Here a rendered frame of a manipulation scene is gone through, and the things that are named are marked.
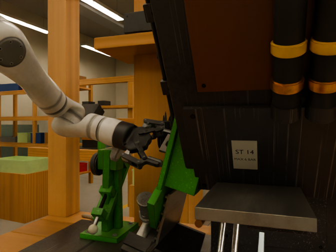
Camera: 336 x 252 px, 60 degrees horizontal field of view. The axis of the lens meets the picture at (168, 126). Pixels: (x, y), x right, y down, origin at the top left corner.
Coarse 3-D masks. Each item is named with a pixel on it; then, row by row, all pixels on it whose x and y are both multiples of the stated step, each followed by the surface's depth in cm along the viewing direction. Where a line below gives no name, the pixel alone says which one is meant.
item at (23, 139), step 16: (0, 96) 679; (16, 96) 717; (0, 112) 679; (16, 112) 718; (32, 112) 628; (0, 128) 679; (16, 128) 718; (32, 128) 628; (0, 144) 665; (16, 144) 643; (32, 144) 622; (80, 144) 589
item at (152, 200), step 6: (156, 192) 62; (162, 192) 63; (150, 198) 61; (156, 198) 61; (162, 198) 65; (150, 204) 60; (156, 204) 62; (162, 204) 66; (150, 210) 62; (156, 210) 63; (162, 210) 68; (150, 216) 64; (156, 216) 64; (150, 222) 66; (156, 222) 65
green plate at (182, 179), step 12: (168, 144) 62; (168, 156) 62; (180, 156) 62; (168, 168) 63; (180, 168) 62; (168, 180) 63; (180, 180) 62; (192, 180) 62; (168, 192) 69; (192, 192) 62
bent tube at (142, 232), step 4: (168, 136) 73; (164, 140) 72; (164, 144) 71; (160, 148) 70; (164, 148) 70; (164, 152) 70; (144, 224) 70; (148, 224) 70; (140, 228) 70; (144, 228) 70; (148, 228) 70; (140, 232) 69; (144, 232) 69; (148, 232) 69; (144, 236) 68
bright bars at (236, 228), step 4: (220, 224) 55; (224, 224) 55; (236, 224) 55; (220, 228) 55; (224, 228) 55; (236, 228) 54; (220, 232) 54; (224, 232) 54; (232, 232) 54; (236, 232) 53; (220, 236) 54; (224, 236) 54; (232, 236) 53; (236, 236) 53; (220, 240) 53; (232, 240) 53; (236, 240) 52; (220, 244) 52; (232, 244) 52; (236, 244) 52; (220, 248) 52; (232, 248) 51; (236, 248) 51
